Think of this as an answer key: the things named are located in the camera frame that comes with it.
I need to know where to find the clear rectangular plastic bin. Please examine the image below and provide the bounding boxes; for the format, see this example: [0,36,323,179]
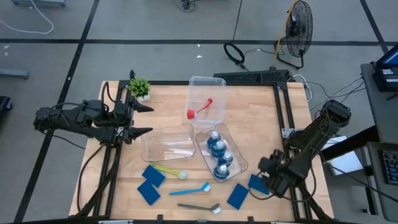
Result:
[185,75,227,129]

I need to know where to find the grey metal floor bar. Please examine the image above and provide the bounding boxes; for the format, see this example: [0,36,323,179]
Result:
[0,68,30,80]

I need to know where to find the black aluminium frame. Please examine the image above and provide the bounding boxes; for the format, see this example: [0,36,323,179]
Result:
[74,70,335,224]

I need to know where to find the clear handled plastic bin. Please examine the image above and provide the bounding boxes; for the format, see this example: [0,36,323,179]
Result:
[195,123,249,184]
[141,123,197,163]

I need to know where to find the grey desk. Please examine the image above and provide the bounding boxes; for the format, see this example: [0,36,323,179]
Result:
[360,62,398,222]

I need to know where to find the blue dish brush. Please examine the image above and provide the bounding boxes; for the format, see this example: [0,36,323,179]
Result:
[169,182,211,196]

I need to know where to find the grey dish brush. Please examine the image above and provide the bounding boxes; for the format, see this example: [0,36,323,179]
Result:
[177,203,222,215]

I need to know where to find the black floor object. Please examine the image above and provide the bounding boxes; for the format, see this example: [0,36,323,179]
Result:
[0,95,13,121]

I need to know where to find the black cable bundle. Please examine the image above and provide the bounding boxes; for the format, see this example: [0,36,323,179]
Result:
[172,0,200,13]

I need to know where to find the grey furniture base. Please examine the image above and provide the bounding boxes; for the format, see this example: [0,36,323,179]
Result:
[11,0,67,7]

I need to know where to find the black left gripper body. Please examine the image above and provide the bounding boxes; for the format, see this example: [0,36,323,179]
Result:
[110,99,137,144]

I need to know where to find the black keyboard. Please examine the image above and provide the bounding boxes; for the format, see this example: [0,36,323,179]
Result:
[213,69,292,84]

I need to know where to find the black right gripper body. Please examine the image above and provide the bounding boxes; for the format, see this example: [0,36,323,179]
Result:
[257,149,295,199]

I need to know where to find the black desk bar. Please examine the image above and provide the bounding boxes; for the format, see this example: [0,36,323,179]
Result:
[320,126,379,161]

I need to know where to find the blue sponge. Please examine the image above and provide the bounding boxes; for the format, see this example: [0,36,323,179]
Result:
[142,164,167,189]
[137,180,161,206]
[226,183,250,210]
[248,174,267,196]

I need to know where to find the white paper sheet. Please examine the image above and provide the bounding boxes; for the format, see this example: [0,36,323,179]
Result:
[322,135,364,177]

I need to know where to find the thin black desk cables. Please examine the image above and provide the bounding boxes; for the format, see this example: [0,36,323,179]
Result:
[306,77,366,110]

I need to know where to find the yellow hanging cable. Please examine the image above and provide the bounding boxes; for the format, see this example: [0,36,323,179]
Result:
[269,0,296,70]

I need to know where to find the black coiled cable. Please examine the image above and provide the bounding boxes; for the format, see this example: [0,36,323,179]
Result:
[223,0,249,72]

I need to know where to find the black laptop computer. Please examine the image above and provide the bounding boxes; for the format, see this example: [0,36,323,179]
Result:
[371,45,398,93]

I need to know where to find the black keypad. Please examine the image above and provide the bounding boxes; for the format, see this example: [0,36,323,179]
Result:
[377,149,398,186]

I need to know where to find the white cable loop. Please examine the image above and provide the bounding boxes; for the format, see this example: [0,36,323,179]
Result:
[292,73,313,103]

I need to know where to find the black floor fan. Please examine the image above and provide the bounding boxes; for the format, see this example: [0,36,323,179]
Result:
[273,0,314,70]

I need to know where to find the small potted green plant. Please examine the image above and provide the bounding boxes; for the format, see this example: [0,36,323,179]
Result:
[128,77,152,103]

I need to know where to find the red dish brush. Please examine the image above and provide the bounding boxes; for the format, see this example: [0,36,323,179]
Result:
[187,98,214,121]

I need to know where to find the yellow dish brush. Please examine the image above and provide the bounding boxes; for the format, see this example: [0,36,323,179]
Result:
[150,163,188,180]

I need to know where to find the white floor cable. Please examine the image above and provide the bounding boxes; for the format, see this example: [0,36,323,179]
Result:
[0,0,55,35]

